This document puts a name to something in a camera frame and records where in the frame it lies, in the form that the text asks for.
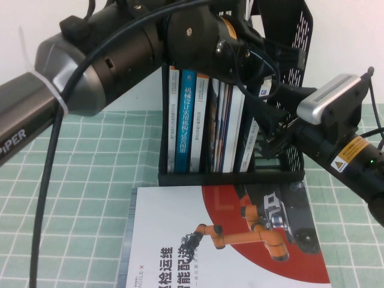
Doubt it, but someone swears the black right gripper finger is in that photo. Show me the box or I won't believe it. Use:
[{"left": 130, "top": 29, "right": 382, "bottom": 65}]
[{"left": 248, "top": 86, "right": 317, "bottom": 129}]

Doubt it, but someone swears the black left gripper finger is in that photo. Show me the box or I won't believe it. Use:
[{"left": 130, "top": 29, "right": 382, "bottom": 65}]
[{"left": 280, "top": 47, "right": 307, "bottom": 69}]

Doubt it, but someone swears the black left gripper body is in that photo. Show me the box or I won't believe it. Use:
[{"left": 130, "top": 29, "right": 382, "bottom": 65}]
[{"left": 215, "top": 16, "right": 281, "bottom": 84}]

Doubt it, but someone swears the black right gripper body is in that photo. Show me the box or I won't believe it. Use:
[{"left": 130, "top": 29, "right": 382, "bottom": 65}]
[{"left": 263, "top": 115, "right": 304, "bottom": 157}]

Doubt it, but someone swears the white car suspension book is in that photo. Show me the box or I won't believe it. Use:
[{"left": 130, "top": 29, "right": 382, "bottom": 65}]
[{"left": 238, "top": 80, "right": 272, "bottom": 173}]

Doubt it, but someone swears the black mesh book holder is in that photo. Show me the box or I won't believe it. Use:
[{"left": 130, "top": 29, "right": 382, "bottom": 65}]
[{"left": 158, "top": 0, "right": 315, "bottom": 187}]

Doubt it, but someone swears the white spine orange-band book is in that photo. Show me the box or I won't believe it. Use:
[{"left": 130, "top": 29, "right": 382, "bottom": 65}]
[{"left": 191, "top": 73, "right": 211, "bottom": 173}]

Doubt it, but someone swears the blue spine book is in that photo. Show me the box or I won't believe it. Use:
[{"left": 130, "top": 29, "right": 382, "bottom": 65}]
[{"left": 175, "top": 68, "right": 199, "bottom": 174}]

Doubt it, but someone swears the thin white orange-band book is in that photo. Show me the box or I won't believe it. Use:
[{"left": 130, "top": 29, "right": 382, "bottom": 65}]
[{"left": 167, "top": 64, "right": 181, "bottom": 174}]

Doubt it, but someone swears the white blue-edged magazine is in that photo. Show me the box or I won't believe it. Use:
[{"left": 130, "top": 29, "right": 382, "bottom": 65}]
[{"left": 227, "top": 85, "right": 247, "bottom": 173}]

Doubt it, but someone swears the white orange-edged magazine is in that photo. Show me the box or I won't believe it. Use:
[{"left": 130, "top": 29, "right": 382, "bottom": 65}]
[{"left": 217, "top": 80, "right": 230, "bottom": 173}]

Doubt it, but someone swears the dark photo cover magazine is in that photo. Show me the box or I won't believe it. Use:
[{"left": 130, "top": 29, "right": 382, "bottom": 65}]
[{"left": 209, "top": 79, "right": 221, "bottom": 173}]

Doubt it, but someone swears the red white robot brochure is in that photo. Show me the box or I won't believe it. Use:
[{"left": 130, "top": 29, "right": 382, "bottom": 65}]
[{"left": 125, "top": 181, "right": 331, "bottom": 288}]

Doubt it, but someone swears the white zip tie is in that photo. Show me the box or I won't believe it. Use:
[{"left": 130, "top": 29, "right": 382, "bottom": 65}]
[{"left": 18, "top": 26, "right": 69, "bottom": 115}]

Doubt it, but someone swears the green checkered tablecloth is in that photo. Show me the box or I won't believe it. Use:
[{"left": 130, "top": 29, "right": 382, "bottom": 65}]
[{"left": 0, "top": 104, "right": 384, "bottom": 288}]

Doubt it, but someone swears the dark blue thin cable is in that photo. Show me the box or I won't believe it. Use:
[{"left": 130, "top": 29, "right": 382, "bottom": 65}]
[{"left": 247, "top": 50, "right": 282, "bottom": 97}]

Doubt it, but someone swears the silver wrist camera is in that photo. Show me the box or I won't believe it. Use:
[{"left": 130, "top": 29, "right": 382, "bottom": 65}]
[{"left": 296, "top": 74, "right": 370, "bottom": 136}]

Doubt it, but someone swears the thick black cable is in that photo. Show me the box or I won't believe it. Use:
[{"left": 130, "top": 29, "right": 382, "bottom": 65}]
[{"left": 28, "top": 0, "right": 214, "bottom": 288}]

